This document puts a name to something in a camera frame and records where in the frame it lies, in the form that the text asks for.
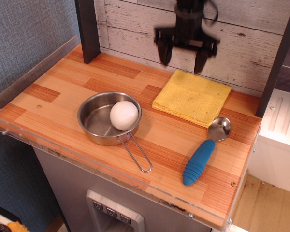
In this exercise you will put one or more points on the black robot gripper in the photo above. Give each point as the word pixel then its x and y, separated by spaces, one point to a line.
pixel 188 34

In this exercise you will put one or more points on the yellow cloth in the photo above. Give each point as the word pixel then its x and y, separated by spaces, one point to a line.
pixel 193 98

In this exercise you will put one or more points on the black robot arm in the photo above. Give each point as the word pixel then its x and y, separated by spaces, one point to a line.
pixel 191 6

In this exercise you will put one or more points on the white ball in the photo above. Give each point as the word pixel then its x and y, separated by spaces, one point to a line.
pixel 123 115

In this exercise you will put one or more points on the small steel saucepan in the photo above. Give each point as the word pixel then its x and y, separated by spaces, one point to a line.
pixel 94 116

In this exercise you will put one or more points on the grey toy fridge cabinet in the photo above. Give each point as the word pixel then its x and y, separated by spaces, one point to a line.
pixel 70 185

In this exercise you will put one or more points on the silver dispenser panel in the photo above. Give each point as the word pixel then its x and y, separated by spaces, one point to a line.
pixel 113 213

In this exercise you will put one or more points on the clear acrylic edge guard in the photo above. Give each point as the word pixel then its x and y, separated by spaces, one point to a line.
pixel 168 148

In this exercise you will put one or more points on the yellow object bottom left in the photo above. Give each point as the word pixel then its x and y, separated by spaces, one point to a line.
pixel 17 227

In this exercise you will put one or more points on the blue handled metal spoon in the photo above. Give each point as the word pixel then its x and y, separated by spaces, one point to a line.
pixel 219 130

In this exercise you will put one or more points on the dark right post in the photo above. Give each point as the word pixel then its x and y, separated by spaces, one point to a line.
pixel 273 76

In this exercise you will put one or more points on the dark post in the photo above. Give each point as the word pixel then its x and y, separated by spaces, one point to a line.
pixel 273 76
pixel 88 29

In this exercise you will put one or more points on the dark left post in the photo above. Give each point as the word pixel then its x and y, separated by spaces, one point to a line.
pixel 88 29

